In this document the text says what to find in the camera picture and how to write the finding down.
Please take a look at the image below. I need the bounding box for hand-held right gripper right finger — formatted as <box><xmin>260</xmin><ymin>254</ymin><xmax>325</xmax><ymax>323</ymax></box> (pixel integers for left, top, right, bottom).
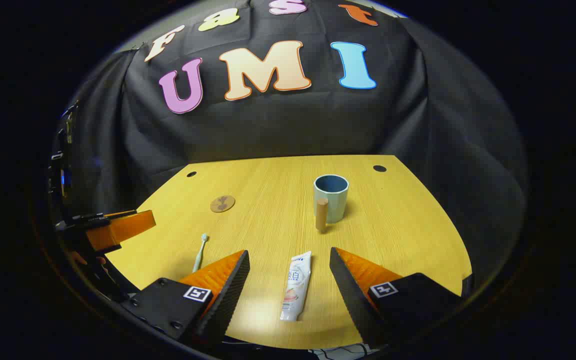
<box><xmin>329</xmin><ymin>247</ymin><xmax>466</xmax><ymax>347</ymax></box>

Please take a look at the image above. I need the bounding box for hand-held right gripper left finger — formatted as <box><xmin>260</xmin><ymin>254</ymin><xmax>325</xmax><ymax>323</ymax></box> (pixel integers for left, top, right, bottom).
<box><xmin>120</xmin><ymin>250</ymin><xmax>251</xmax><ymax>351</ymax></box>

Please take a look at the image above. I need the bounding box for pale green toothbrush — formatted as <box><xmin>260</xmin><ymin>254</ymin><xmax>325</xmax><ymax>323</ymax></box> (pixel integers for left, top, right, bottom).
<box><xmin>192</xmin><ymin>233</ymin><xmax>210</xmax><ymax>273</ymax></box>

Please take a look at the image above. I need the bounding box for white toothpaste tube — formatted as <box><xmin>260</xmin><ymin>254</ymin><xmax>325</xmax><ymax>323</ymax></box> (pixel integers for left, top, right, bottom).
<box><xmin>280</xmin><ymin>251</ymin><xmax>313</xmax><ymax>322</ymax></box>

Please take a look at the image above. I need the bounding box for round brown coaster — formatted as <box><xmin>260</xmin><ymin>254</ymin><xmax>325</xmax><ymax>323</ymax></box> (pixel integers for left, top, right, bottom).
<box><xmin>210</xmin><ymin>195</ymin><xmax>236</xmax><ymax>214</ymax></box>

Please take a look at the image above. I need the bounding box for pale blue cup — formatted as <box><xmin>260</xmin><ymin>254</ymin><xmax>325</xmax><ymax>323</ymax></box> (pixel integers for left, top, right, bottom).
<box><xmin>313</xmin><ymin>174</ymin><xmax>350</xmax><ymax>233</ymax></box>

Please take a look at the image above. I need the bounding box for wooden desktop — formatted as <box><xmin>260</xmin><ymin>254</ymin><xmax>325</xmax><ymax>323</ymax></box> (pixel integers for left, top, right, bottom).
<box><xmin>105</xmin><ymin>155</ymin><xmax>474</xmax><ymax>350</ymax></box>

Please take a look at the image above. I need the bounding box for black backdrop cloth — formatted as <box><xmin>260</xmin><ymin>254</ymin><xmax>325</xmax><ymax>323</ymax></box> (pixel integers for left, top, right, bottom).
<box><xmin>50</xmin><ymin>0</ymin><xmax>529</xmax><ymax>281</ymax></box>

